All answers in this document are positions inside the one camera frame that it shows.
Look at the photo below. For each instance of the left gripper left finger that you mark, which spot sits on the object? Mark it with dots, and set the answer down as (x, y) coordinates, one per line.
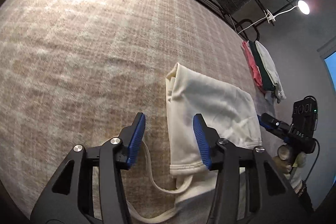
(131, 138)

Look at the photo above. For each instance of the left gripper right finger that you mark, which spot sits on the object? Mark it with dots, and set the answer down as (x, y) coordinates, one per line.
(207, 138)

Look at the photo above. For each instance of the cream camisole top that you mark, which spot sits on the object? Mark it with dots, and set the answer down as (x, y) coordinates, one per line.
(224, 107)

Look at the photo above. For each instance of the white shorts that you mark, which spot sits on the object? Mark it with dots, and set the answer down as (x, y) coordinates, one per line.
(270, 68)

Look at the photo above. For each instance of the black sleeved right forearm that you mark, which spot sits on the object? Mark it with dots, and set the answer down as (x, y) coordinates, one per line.
(303, 197)

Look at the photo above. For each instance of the grey knit gloved right hand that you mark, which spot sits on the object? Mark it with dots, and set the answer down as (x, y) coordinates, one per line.
(291, 164)

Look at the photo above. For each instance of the dark green folded garment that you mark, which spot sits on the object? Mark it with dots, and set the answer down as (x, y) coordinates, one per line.
(267, 84)

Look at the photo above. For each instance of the beige plaid bed blanket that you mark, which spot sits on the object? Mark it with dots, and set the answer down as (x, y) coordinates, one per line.
(78, 71)

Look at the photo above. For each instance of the red folded garment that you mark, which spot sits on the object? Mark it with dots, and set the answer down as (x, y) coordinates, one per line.
(254, 69)

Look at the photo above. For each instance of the white clip lamp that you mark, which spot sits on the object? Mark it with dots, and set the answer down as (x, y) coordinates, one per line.
(288, 10)

